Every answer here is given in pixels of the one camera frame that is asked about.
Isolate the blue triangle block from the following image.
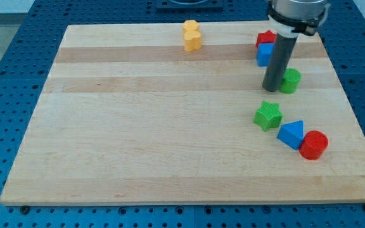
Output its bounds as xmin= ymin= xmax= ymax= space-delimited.
xmin=277 ymin=120 xmax=304 ymax=150

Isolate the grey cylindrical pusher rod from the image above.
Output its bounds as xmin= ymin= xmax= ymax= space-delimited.
xmin=262 ymin=34 xmax=297 ymax=92

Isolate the green cylinder block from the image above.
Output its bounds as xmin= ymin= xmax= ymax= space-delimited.
xmin=279 ymin=68 xmax=302 ymax=94

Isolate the green star block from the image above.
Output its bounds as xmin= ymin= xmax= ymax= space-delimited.
xmin=253 ymin=100 xmax=283 ymax=132

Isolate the wooden board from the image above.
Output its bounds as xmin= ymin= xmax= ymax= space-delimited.
xmin=0 ymin=21 xmax=365 ymax=206

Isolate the blue cube block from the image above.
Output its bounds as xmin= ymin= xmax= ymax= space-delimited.
xmin=256 ymin=43 xmax=274 ymax=67

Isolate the red star block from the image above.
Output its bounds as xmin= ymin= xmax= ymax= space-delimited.
xmin=255 ymin=30 xmax=277 ymax=48

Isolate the yellow heart block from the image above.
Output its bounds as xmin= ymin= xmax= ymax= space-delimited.
xmin=183 ymin=30 xmax=202 ymax=52

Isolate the yellow hexagon block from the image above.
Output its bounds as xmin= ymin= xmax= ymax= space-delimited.
xmin=182 ymin=20 xmax=200 ymax=34

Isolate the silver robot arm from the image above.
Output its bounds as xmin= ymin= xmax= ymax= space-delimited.
xmin=267 ymin=0 xmax=331 ymax=38

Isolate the red cylinder block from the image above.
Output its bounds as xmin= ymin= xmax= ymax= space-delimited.
xmin=298 ymin=130 xmax=329 ymax=160

